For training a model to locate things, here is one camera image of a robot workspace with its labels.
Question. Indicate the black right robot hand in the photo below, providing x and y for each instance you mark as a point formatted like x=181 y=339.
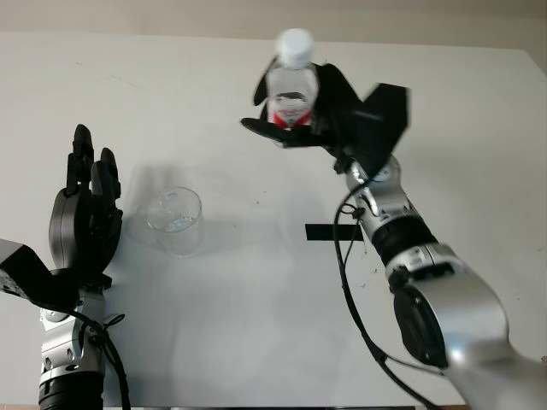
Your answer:
x=335 y=111

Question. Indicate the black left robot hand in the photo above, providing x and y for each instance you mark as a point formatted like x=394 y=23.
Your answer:
x=81 y=230

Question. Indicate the clear water bottle white cap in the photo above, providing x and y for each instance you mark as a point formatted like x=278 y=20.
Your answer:
x=290 y=85

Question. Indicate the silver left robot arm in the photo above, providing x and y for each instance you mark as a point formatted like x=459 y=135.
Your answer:
x=70 y=354

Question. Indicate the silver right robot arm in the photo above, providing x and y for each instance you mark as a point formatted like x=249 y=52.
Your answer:
x=448 y=299

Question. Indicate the clear plastic cup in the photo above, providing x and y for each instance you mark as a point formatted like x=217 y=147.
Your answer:
x=177 y=222

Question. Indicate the black tape strip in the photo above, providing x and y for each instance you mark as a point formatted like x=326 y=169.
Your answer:
x=320 y=232

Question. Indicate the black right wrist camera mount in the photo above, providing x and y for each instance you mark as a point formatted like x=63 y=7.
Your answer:
x=380 y=124

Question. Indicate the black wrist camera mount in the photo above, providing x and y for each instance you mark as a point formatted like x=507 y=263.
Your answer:
x=380 y=124
x=30 y=277

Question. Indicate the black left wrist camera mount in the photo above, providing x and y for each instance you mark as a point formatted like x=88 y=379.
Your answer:
x=30 y=277

